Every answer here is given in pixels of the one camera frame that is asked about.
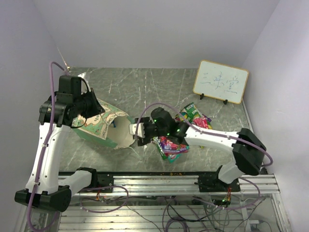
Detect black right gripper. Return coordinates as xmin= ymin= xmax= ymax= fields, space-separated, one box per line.
xmin=135 ymin=117 xmax=169 ymax=145

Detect green printed paper bag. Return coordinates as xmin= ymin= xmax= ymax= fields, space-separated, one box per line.
xmin=72 ymin=99 xmax=135 ymax=149

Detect purple berries Fox's packet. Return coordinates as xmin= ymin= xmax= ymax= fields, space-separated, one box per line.
xmin=158 ymin=136 xmax=189 ymax=154

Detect green Fox's candy packet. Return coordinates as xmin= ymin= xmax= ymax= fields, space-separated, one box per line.
xmin=180 ymin=102 xmax=204 ymax=123

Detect red pink snack packet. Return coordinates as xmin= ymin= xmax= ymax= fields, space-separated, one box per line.
xmin=192 ymin=117 xmax=212 ymax=130

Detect teal red Fox's packet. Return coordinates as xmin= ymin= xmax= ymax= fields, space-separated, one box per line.
xmin=167 ymin=154 xmax=181 ymax=163

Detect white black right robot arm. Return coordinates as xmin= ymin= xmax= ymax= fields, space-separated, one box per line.
xmin=129 ymin=107 xmax=266 ymax=191

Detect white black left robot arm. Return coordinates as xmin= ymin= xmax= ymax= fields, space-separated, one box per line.
xmin=14 ymin=75 xmax=105 ymax=212

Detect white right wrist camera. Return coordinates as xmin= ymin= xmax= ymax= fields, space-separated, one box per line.
xmin=129 ymin=123 xmax=145 ymax=138

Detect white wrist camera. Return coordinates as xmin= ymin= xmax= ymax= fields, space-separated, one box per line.
xmin=77 ymin=72 xmax=90 ymax=94
xmin=129 ymin=123 xmax=145 ymax=138

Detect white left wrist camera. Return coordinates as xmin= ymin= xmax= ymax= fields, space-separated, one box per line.
xmin=77 ymin=72 xmax=90 ymax=94

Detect aluminium mounting rail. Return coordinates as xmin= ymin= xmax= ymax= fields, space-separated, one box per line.
xmin=32 ymin=175 xmax=281 ymax=196

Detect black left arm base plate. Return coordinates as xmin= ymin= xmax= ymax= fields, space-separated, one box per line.
xmin=80 ymin=173 xmax=114 ymax=193

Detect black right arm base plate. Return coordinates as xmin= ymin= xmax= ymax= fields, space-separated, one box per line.
xmin=194 ymin=172 xmax=240 ymax=192

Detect small whiteboard yellow frame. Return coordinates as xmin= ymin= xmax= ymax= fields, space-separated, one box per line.
xmin=193 ymin=60 xmax=249 ymax=104

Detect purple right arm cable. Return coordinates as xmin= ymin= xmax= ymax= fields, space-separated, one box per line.
xmin=134 ymin=102 xmax=274 ymax=211

